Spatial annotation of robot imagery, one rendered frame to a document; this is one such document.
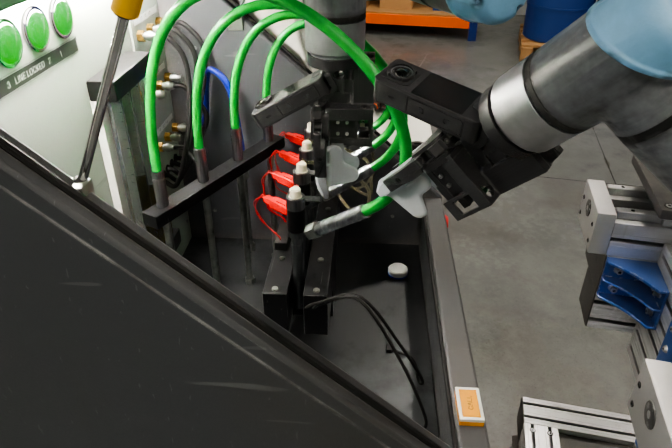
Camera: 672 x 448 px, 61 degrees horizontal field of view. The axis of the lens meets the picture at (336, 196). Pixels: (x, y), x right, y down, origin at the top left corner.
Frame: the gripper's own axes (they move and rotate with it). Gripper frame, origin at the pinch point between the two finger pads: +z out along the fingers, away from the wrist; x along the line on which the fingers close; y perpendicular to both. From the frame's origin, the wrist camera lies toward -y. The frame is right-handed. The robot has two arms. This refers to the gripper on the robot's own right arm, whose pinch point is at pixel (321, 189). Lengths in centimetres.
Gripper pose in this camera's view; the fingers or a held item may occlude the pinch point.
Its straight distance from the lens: 82.3
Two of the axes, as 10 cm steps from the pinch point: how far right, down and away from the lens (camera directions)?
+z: 0.0, 8.6, 5.0
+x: 0.6, -5.0, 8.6
